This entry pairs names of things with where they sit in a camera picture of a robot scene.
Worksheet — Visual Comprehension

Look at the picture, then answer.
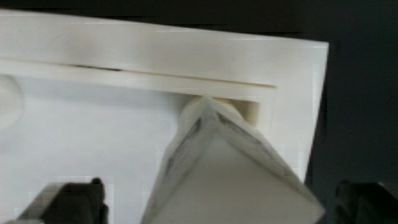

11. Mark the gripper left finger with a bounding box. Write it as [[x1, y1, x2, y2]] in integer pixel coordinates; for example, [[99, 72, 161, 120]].
[[16, 178, 108, 224]]

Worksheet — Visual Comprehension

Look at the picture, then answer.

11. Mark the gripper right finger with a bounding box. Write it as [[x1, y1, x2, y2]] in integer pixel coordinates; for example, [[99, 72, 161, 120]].
[[335, 181, 398, 224]]

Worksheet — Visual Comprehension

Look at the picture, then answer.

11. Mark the white leg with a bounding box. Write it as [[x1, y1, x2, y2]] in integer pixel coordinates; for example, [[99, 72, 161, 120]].
[[140, 97, 323, 224]]

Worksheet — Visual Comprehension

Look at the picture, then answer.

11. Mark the white square tabletop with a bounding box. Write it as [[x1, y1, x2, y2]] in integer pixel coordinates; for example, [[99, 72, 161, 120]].
[[0, 58, 280, 224]]

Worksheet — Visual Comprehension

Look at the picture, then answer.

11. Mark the white U-shaped fence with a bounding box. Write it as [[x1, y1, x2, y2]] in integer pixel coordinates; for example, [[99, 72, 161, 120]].
[[0, 9, 328, 176]]

